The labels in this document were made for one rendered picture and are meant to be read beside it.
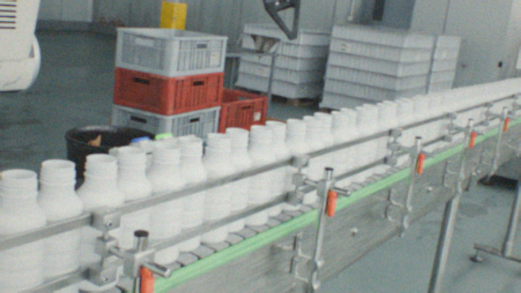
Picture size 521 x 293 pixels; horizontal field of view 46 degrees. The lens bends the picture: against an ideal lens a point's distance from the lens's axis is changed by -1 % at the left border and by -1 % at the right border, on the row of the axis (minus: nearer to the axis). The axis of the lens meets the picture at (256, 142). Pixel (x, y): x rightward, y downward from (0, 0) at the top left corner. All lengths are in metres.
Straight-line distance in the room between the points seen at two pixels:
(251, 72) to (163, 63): 5.30
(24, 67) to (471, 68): 10.47
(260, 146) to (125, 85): 2.70
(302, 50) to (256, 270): 7.39
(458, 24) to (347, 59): 4.04
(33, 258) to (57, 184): 0.09
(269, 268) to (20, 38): 0.69
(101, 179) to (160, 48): 2.78
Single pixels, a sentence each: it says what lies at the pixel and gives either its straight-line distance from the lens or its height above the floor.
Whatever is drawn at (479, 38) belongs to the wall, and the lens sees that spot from 11.48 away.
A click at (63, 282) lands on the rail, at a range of 0.74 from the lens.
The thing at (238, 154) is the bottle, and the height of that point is 1.13.
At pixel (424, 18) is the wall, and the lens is 11.77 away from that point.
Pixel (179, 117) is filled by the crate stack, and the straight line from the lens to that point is 3.62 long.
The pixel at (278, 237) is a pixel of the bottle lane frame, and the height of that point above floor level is 0.98.
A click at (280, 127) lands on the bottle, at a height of 1.16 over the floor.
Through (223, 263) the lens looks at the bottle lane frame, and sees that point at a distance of 0.95.
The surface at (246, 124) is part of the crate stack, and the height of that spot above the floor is 0.49.
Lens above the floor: 1.38
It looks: 13 degrees down
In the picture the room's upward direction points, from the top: 7 degrees clockwise
